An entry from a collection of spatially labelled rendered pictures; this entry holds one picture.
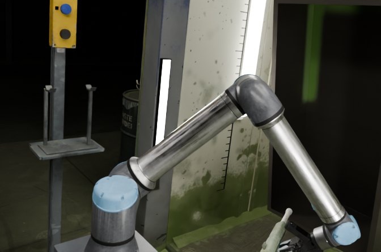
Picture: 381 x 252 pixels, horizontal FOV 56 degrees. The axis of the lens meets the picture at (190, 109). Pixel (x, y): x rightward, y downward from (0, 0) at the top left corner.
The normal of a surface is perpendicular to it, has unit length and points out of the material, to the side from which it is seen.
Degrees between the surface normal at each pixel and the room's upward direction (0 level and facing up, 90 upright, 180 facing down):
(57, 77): 90
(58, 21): 90
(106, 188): 5
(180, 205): 90
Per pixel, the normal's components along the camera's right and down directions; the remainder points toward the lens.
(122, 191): 0.11, -0.95
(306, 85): 0.65, 0.24
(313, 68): -0.76, 0.26
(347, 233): 0.04, 0.29
